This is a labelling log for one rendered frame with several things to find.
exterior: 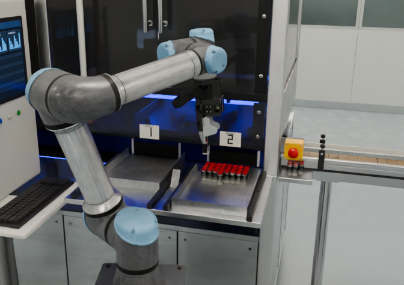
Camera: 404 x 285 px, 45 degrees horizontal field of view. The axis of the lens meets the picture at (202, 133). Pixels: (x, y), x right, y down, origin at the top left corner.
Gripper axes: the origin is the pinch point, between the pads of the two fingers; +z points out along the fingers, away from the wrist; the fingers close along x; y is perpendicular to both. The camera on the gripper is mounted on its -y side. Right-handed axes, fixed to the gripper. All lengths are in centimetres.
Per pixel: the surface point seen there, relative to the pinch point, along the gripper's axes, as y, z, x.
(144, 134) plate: -33.0, 10.1, 34.9
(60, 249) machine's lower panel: -82, 68, 35
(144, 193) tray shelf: -24.8, 23.1, 6.0
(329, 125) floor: 53, 126, 409
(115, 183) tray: -37.1, 20.8, 8.9
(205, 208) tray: -0.3, 23.6, -3.3
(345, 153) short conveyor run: 48, 22, 46
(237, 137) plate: 6.1, 11.3, 33.7
